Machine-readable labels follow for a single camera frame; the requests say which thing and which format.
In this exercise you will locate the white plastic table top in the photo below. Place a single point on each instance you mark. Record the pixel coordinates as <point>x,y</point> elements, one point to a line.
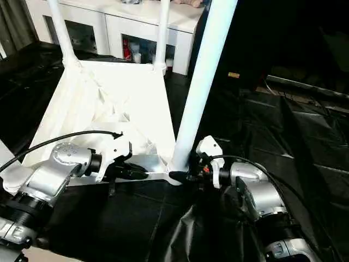
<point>81,95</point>

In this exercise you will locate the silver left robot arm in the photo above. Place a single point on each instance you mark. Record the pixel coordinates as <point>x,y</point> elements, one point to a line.
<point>60,166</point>

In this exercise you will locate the black table mat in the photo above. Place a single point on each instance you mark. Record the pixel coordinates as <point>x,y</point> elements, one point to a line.
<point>272,136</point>

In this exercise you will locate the long dark metal rod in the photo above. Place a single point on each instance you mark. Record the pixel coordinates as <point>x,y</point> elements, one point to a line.
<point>305,86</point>

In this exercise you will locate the white cabinet with glass doors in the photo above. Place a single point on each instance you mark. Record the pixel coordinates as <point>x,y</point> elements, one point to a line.
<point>122,21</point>

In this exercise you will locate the grey curtain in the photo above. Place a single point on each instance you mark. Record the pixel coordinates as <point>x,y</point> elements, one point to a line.
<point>16,24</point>

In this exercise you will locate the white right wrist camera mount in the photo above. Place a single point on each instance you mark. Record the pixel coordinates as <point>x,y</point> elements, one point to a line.
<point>208,146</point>

